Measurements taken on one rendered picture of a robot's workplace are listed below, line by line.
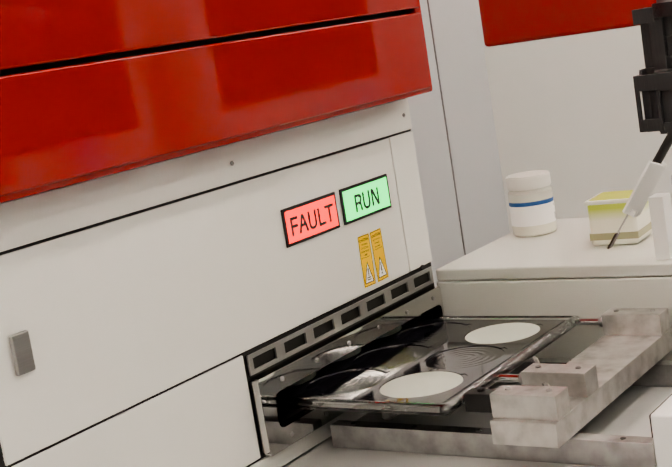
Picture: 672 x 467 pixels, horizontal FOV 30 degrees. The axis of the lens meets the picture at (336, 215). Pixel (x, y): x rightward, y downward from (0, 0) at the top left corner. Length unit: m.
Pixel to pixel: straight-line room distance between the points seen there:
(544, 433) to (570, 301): 0.40
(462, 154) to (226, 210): 3.56
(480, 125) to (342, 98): 3.57
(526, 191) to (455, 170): 2.96
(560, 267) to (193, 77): 0.63
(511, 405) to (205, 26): 0.53
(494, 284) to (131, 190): 0.64
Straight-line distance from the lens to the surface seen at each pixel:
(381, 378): 1.57
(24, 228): 1.25
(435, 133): 4.82
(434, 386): 1.50
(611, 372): 1.54
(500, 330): 1.71
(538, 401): 1.39
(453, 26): 5.03
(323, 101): 1.55
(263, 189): 1.52
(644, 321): 1.67
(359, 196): 1.68
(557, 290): 1.76
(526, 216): 1.98
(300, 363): 1.55
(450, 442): 1.50
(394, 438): 1.54
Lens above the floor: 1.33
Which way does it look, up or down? 8 degrees down
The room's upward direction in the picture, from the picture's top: 9 degrees counter-clockwise
